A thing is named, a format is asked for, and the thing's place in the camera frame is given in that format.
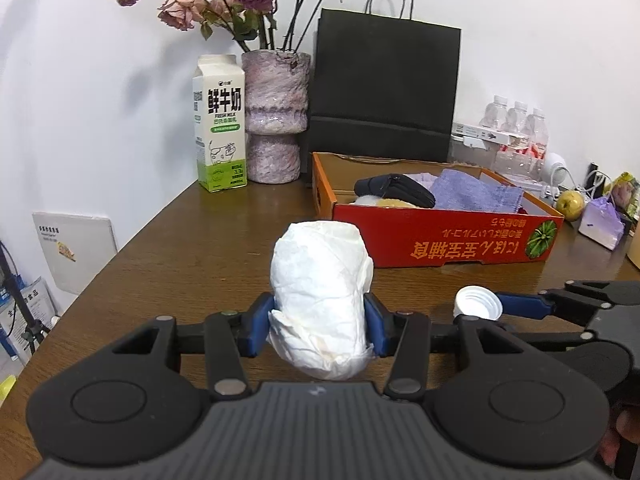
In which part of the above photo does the white charging cable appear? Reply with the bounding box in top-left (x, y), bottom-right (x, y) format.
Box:
top-left (565, 167), bottom-right (608, 199)

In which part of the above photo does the navy zip case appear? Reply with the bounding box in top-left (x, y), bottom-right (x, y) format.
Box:
top-left (354, 174), bottom-right (437, 208)

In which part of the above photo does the white yellow plush alpaca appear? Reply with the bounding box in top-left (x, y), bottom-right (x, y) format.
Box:
top-left (355, 192), bottom-right (416, 209)

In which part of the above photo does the white printed box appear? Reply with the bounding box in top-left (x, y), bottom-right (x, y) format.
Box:
top-left (15, 275), bottom-right (57, 342)

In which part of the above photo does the purple drawstring pouch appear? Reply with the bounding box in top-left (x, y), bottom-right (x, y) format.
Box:
top-left (429, 169), bottom-right (525, 215)

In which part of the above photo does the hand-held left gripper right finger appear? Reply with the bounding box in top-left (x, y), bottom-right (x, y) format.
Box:
top-left (364, 292), bottom-right (526, 403)

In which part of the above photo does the flat white box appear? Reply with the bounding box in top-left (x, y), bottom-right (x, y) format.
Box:
top-left (450, 123), bottom-right (526, 148)

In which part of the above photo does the blue printed packet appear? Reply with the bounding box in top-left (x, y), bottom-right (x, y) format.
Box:
top-left (0, 240), bottom-right (17, 361)

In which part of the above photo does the colourful snack packet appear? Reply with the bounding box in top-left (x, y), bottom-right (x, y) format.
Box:
top-left (605, 172), bottom-right (640, 218)

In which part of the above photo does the green apple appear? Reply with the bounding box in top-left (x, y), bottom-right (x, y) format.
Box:
top-left (556, 190), bottom-right (587, 221)

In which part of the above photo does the white paper wad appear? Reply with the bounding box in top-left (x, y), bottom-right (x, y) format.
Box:
top-left (266, 220), bottom-right (375, 381)

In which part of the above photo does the purple mottled vase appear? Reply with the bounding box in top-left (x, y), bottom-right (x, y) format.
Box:
top-left (241, 50), bottom-right (312, 184)

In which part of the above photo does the white wall panel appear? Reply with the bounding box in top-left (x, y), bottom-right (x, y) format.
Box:
top-left (32, 211), bottom-right (119, 296)

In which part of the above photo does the red cardboard box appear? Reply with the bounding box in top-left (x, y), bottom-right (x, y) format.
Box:
top-left (311, 151), bottom-right (565, 268)

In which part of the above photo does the black paper bag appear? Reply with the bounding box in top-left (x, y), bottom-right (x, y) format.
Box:
top-left (306, 0), bottom-right (462, 164)

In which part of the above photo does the clear water bottle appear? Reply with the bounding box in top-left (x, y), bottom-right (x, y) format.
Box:
top-left (479, 95), bottom-right (508, 129)
top-left (525, 108), bottom-right (550, 171)
top-left (502, 101), bottom-right (530, 171)

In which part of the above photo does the white green milk carton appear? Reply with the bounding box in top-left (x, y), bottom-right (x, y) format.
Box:
top-left (192, 55), bottom-right (249, 193)

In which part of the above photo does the person's right hand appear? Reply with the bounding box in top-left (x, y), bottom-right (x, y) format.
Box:
top-left (600, 404), bottom-right (632, 472)

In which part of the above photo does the black tripod stand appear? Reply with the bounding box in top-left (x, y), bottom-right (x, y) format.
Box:
top-left (0, 242), bottom-right (52, 361)

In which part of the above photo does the white plastic cap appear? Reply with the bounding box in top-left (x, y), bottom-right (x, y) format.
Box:
top-left (453, 286), bottom-right (502, 320)

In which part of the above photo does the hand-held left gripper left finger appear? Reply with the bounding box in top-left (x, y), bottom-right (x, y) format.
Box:
top-left (110, 292), bottom-right (277, 402)

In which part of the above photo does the small white fan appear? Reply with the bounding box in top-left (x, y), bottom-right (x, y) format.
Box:
top-left (540, 152), bottom-right (571, 196)

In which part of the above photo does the purple tissue pack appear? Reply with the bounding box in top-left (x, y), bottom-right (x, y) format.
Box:
top-left (577, 196), bottom-right (626, 251)

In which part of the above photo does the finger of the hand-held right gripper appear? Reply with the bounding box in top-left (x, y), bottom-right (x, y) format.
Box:
top-left (497, 280), bottom-right (640, 327)
top-left (492, 322), bottom-right (597, 357)

